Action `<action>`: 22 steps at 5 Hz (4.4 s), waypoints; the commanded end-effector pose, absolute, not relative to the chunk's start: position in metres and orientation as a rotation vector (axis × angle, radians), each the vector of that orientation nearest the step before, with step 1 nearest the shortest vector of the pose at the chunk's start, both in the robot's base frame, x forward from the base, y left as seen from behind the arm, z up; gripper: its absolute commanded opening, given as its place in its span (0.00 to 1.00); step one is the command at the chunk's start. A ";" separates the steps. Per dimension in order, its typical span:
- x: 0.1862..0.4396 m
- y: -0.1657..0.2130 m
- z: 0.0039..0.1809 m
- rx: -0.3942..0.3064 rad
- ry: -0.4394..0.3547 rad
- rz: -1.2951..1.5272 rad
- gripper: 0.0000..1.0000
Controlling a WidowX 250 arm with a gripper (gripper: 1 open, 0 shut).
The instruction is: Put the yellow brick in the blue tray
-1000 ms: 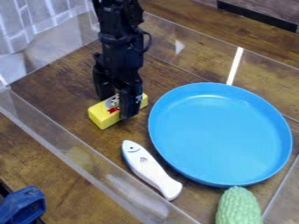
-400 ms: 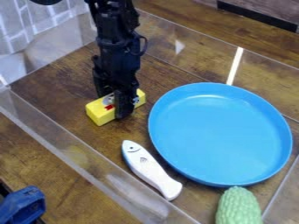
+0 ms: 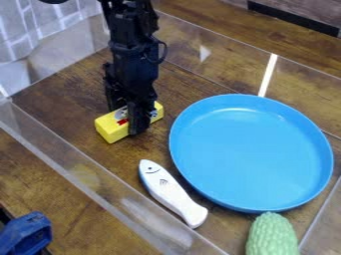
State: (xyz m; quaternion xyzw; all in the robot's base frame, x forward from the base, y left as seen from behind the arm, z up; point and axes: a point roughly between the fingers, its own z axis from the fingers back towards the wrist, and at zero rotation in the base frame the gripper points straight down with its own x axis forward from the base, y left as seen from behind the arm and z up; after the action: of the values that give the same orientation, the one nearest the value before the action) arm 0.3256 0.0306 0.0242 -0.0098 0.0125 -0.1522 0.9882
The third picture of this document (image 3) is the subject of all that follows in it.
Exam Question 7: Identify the white checkered curtain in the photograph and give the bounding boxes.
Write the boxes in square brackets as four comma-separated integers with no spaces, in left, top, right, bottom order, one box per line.
[0,0,102,65]

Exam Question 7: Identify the green bitter gourd toy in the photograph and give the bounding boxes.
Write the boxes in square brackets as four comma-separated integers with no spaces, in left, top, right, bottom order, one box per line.
[245,212,301,255]

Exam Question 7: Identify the clear acrylic enclosure wall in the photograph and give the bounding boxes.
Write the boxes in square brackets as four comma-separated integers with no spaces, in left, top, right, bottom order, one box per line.
[0,9,341,255]

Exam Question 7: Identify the blue clamp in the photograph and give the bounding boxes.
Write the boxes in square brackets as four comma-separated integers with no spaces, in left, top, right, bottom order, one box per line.
[0,211,53,255]

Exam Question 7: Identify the white wooden fish toy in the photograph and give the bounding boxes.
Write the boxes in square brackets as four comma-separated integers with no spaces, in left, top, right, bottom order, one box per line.
[140,159,208,229]

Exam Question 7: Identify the blue round tray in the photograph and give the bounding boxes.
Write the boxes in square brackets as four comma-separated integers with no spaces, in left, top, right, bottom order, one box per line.
[170,94,335,213]

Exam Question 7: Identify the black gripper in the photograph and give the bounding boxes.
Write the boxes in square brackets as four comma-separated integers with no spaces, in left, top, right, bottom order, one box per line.
[102,0,169,135]

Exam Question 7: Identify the black bar on table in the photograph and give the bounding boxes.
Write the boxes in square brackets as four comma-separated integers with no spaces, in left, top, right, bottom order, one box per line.
[248,0,341,38]

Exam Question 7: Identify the yellow butter brick toy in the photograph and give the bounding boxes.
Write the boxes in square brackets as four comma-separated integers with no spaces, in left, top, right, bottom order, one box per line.
[94,101,166,144]

